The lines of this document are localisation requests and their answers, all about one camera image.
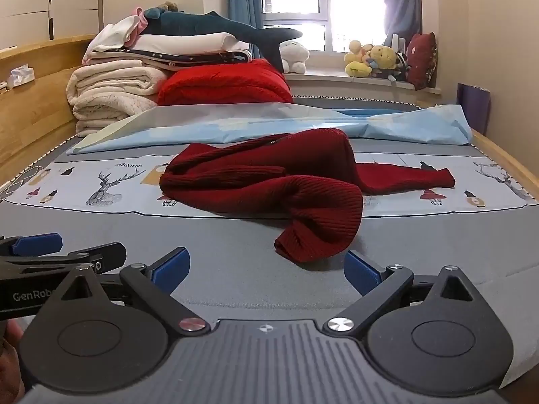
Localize deer printed bed sheet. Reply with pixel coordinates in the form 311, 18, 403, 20
0, 151, 539, 220

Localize wooden bed frame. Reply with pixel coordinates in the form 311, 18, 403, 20
0, 34, 539, 192

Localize dark red knit sweater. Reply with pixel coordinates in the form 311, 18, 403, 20
159, 127, 456, 264

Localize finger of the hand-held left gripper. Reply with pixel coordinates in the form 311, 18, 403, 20
0, 242, 127, 277
0, 232, 63, 257

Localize folded cream blankets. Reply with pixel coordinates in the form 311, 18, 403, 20
66, 60, 173, 139

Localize tissue pack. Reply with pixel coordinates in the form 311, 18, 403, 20
6, 64, 36, 89

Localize red cushion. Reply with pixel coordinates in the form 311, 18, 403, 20
406, 31, 439, 90

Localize white plush toy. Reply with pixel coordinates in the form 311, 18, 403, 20
279, 40, 310, 74

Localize purple bag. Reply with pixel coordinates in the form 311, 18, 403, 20
457, 83, 492, 133

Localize pink cloth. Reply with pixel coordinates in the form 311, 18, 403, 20
130, 7, 149, 47

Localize blue curtain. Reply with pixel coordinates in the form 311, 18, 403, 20
227, 0, 264, 57
382, 0, 423, 49

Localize window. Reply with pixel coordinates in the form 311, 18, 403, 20
260, 0, 390, 53

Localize blue shark plush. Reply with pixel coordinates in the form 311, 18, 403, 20
141, 8, 304, 73

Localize red quilt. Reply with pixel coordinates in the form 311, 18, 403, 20
157, 59, 294, 108

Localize yellow round-faced plush toy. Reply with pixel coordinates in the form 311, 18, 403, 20
370, 45, 400, 81

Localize folded dark patterned blanket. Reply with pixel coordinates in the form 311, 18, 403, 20
82, 48, 253, 72

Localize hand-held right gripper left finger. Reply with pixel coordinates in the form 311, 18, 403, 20
46, 246, 211, 337

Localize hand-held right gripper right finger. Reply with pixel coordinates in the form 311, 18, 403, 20
322, 251, 485, 337

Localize white folded cloth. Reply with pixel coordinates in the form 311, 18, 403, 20
90, 15, 144, 51

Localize person's left hand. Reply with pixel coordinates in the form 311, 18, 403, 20
0, 320, 26, 404

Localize light blue sheet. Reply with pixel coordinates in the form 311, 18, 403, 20
67, 103, 473, 156

